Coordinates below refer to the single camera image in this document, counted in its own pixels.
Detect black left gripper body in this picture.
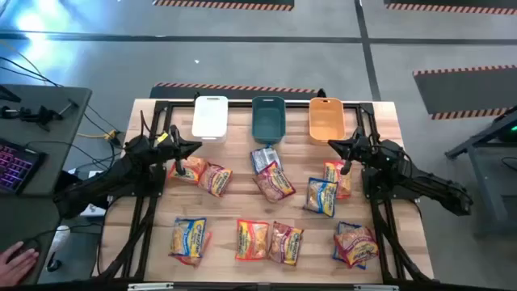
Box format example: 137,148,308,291
155,124,188,177

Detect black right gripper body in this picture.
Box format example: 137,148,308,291
341,127,379,176

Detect orange ramen noodle pack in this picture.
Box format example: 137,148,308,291
173,230,213,268
322,160,353,200
235,218,271,262
167,156,208,185

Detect orange plastic bin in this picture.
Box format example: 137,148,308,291
309,97,347,146

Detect maroon ramen noodle pack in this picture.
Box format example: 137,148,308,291
253,161,296,204
333,226,380,268
197,162,234,198
267,221,305,267

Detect blue ramen noodle pack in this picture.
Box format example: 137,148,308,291
332,221,368,271
250,145,284,175
303,176,338,218
168,217,208,259

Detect white plastic bin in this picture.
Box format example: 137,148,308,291
191,95,229,143

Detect black hazard-striped floor mat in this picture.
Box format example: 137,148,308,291
383,0,517,16
152,0,295,12
149,82,327,100
412,64,517,121

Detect teal plastic bin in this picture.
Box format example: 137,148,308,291
251,95,287,146

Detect white box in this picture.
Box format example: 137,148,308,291
79,169,107,218

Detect dark grey workbench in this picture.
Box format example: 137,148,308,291
443,105,517,236

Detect dark grey desk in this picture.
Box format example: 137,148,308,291
0,83,94,197
0,193,72,286

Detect black rig beam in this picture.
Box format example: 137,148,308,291
0,278,517,291

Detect black device with green light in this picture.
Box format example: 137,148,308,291
500,120,517,143

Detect black backlit keyboard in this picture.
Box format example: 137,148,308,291
0,137,47,196

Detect black desk foot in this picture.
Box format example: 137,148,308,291
45,252,63,273

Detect black monitor foot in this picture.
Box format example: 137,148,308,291
0,83,22,103

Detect person's hand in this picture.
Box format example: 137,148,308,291
0,241,40,287

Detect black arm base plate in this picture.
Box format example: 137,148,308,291
151,163,167,199
361,167,421,202

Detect yellow cable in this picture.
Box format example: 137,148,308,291
75,129,122,147

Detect black aluminium table frame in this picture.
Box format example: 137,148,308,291
93,99,436,284

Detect black articulated desk mount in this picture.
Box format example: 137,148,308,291
0,99,81,133

